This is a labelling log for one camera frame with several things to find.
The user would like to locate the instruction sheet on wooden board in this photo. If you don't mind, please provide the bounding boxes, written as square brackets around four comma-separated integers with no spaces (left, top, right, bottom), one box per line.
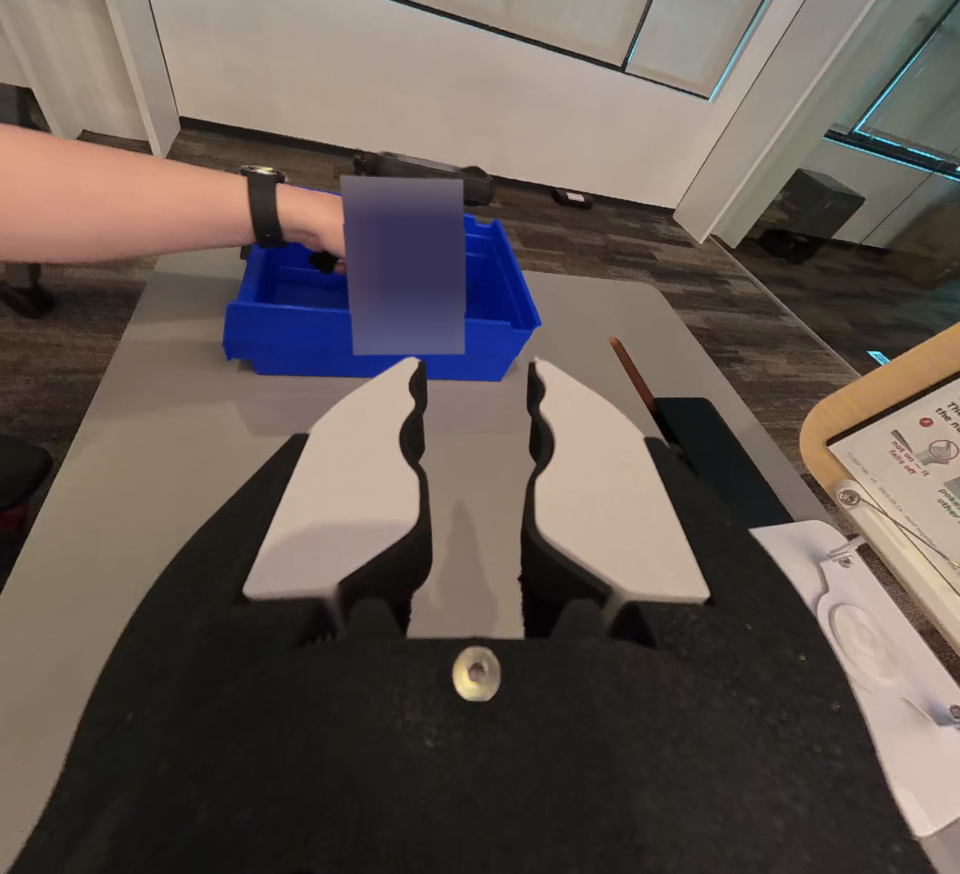
[798,322,960,665]

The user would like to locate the person's left hand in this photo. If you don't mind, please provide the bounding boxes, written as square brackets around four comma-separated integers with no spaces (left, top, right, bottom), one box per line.
[279,185,348,275]

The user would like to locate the blue plastic bin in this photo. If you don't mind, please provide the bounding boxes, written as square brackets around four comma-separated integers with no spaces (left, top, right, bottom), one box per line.
[222,185,543,384]

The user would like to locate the printed instruction sheet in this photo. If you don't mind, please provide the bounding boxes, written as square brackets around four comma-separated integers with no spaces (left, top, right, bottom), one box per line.
[825,375,960,639]

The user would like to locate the person's left forearm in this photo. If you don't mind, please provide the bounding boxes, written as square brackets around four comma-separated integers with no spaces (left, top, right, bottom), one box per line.
[0,122,260,268]

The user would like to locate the black floor box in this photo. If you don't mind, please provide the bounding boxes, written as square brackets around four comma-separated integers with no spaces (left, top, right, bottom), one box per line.
[756,167,868,266]

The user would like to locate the long black floor device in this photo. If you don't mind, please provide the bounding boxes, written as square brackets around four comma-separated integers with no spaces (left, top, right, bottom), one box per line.
[352,149,496,209]

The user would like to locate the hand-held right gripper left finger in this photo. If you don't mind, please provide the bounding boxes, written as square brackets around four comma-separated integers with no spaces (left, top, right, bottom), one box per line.
[241,356,435,605]

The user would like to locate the white stand base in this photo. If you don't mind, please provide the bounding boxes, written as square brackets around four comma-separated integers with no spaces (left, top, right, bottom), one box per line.
[750,520,960,839]

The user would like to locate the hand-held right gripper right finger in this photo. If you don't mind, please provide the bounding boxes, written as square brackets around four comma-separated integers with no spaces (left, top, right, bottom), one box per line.
[521,358,712,607]

